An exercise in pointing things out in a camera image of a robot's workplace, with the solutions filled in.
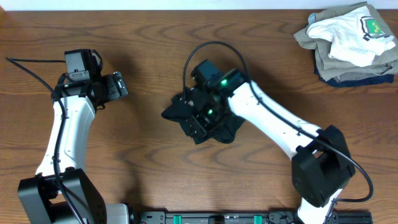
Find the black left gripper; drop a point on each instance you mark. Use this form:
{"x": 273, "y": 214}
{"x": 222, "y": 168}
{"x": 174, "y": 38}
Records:
{"x": 113, "y": 93}

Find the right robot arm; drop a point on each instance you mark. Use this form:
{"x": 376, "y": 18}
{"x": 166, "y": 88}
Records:
{"x": 321, "y": 162}

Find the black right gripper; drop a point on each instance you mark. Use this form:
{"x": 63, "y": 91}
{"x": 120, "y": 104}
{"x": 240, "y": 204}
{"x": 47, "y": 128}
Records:
{"x": 198, "y": 121}

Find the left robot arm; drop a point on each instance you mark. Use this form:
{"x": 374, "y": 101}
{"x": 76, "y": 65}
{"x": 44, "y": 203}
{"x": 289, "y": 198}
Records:
{"x": 60, "y": 191}

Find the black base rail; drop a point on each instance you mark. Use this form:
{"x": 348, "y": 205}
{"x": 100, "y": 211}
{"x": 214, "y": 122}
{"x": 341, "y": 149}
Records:
{"x": 271, "y": 217}

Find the black polo shirt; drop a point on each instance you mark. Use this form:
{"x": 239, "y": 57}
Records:
{"x": 179, "y": 109}

